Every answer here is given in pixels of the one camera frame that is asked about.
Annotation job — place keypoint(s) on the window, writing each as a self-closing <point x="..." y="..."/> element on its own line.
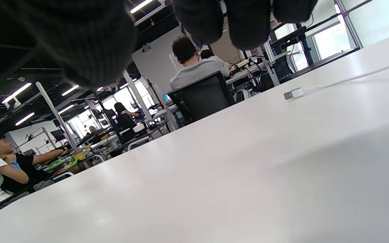
<point x="333" y="40"/>

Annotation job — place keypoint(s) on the black office chair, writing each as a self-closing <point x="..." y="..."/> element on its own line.
<point x="203" y="98"/>

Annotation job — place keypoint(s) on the person's right hand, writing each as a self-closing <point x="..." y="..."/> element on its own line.
<point x="79" y="37"/>

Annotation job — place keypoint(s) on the white support post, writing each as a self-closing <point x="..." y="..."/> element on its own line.
<point x="137" y="94"/>
<point x="57" y="116"/>

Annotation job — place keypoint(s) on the group of ceiling light tubes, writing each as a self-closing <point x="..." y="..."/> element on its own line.
<point x="16" y="92"/>

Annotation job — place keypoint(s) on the dark background table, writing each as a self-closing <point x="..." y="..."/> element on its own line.
<point x="140" y="133"/>

